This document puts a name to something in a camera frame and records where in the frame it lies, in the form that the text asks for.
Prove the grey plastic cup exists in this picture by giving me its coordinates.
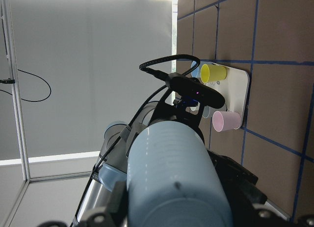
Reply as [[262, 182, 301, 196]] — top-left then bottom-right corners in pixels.
[[190, 104, 214, 118]]

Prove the pink plastic cup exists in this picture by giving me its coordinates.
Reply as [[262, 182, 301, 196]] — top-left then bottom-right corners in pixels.
[[212, 111, 241, 132]]

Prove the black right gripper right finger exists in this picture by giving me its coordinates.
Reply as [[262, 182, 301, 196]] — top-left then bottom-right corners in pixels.
[[208, 151, 314, 227]]

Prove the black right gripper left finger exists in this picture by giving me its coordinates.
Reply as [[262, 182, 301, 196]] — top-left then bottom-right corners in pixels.
[[34, 180, 128, 227]]

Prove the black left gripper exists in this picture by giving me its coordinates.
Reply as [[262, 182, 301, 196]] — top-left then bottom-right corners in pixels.
[[149, 89, 205, 141]]

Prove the cream plastic tray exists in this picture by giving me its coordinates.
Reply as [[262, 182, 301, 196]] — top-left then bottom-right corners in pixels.
[[199, 61, 250, 129]]

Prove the yellow plastic cup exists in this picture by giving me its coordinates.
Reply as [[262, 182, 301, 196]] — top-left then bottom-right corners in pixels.
[[201, 64, 227, 83]]

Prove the black camera cable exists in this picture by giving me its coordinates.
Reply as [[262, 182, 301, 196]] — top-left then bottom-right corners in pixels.
[[72, 54, 201, 227]]

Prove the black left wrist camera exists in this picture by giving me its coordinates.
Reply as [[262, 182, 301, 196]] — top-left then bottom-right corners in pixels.
[[165, 73, 225, 109]]

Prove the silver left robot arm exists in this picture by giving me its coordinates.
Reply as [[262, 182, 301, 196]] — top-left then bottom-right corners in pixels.
[[70, 87, 165, 227]]

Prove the light blue cup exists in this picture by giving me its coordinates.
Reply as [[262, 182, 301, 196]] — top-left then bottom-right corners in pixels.
[[127, 121, 233, 227]]

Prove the blue plastic cup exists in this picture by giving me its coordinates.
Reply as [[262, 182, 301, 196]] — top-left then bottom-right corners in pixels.
[[190, 63, 201, 78]]

